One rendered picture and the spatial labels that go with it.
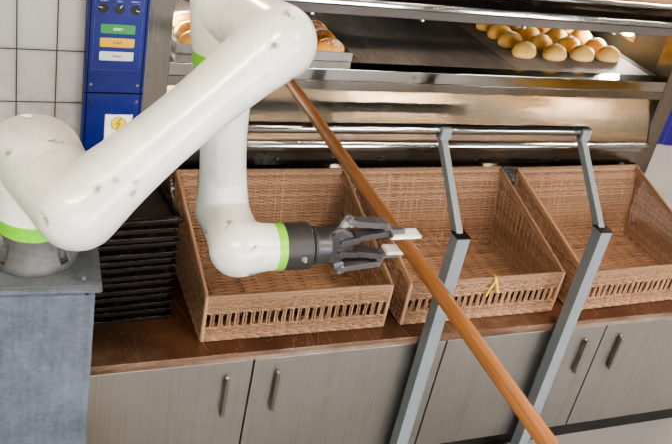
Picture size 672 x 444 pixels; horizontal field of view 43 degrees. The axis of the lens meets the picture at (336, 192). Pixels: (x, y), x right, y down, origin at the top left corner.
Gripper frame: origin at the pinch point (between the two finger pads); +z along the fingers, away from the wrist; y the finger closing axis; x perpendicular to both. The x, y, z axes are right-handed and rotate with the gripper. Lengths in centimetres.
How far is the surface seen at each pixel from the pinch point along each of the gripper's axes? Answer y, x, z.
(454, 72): 1, -96, 63
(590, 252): 32, -37, 87
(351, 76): 4, -95, 27
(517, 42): -2, -120, 101
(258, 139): 24, -93, 0
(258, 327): 58, -46, -9
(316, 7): -22, -80, 5
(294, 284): 60, -67, 9
